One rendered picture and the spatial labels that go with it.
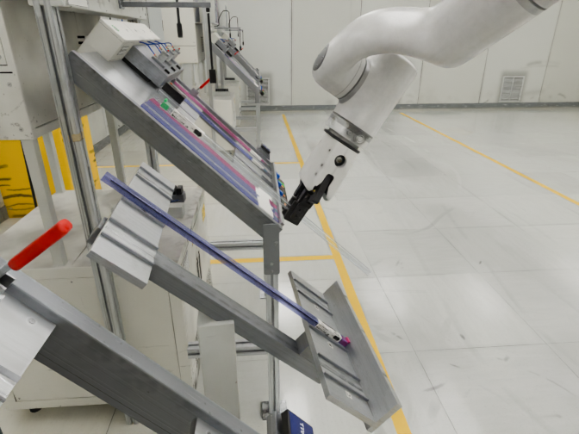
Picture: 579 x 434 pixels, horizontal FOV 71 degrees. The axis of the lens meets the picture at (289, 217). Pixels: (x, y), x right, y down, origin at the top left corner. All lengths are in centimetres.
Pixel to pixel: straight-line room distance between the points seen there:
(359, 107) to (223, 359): 48
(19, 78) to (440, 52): 99
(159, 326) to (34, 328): 101
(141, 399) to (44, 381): 122
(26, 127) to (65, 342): 87
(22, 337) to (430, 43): 57
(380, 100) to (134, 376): 52
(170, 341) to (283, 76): 670
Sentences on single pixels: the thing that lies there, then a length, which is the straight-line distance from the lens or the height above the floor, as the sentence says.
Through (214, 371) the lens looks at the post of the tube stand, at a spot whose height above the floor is 72.
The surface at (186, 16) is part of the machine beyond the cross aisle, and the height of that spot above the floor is 144.
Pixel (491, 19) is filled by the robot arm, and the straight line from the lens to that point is 60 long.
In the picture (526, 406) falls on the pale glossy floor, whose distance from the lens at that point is 188.
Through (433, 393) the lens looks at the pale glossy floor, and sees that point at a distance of 179.
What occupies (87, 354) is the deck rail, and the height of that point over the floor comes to 96.
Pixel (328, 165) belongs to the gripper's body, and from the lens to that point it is 69.
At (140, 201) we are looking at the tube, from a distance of 62.
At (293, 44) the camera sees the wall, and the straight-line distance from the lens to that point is 778.
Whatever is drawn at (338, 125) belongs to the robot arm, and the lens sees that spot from 70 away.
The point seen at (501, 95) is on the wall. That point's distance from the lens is 911.
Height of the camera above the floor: 125
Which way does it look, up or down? 24 degrees down
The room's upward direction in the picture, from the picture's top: straight up
